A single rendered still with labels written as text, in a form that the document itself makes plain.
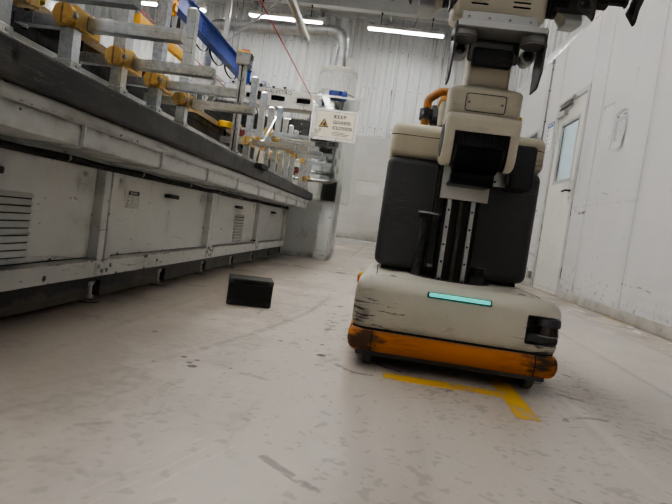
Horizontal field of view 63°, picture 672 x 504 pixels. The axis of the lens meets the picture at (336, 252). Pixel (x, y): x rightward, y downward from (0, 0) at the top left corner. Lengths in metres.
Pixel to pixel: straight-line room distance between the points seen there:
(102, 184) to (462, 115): 1.29
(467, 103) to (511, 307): 0.63
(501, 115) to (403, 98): 10.75
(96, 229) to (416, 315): 1.21
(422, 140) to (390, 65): 10.74
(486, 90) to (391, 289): 0.67
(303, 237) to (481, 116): 4.46
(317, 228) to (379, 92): 7.02
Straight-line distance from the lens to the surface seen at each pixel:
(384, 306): 1.65
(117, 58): 1.74
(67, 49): 1.55
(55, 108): 1.52
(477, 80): 1.81
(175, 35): 1.49
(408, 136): 1.99
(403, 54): 12.78
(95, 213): 2.18
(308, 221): 6.01
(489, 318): 1.68
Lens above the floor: 0.42
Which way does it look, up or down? 3 degrees down
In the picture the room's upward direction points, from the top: 8 degrees clockwise
